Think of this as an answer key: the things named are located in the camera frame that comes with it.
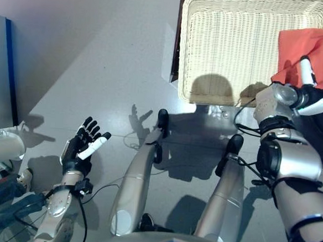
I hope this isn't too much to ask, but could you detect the white wicker basket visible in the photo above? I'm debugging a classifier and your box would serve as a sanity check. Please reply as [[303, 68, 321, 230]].
[[175, 0, 323, 113]]

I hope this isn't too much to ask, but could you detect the red cloth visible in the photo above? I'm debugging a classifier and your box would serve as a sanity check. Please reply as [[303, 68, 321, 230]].
[[270, 25, 323, 90]]

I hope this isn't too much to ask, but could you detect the left silver robot leg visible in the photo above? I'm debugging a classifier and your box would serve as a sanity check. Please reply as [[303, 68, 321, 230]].
[[108, 106, 170, 239]]

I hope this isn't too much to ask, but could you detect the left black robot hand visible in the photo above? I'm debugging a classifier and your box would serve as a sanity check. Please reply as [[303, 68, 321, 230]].
[[59, 115, 113, 179]]

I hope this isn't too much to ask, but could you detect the silver robot leg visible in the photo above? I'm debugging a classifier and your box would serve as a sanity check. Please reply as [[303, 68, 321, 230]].
[[108, 106, 170, 239], [193, 131, 249, 242]]

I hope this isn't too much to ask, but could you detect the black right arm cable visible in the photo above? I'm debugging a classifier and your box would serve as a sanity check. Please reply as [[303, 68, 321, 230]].
[[228, 95, 282, 191]]

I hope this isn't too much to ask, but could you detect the right silver robot leg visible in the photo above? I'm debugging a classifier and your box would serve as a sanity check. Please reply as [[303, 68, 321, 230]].
[[193, 131, 249, 242]]

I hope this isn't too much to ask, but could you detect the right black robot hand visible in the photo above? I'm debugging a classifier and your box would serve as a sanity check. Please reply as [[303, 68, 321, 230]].
[[290, 55, 323, 118]]

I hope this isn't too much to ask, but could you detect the dark brown wooden stool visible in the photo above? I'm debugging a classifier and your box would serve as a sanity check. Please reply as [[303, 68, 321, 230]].
[[169, 0, 189, 83]]

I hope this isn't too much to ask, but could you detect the white rounded device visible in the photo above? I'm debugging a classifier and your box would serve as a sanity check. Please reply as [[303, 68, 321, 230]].
[[0, 128, 28, 170]]

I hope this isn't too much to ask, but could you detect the blue jeans leg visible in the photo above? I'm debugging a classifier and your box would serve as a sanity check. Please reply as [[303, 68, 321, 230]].
[[0, 181, 49, 235]]

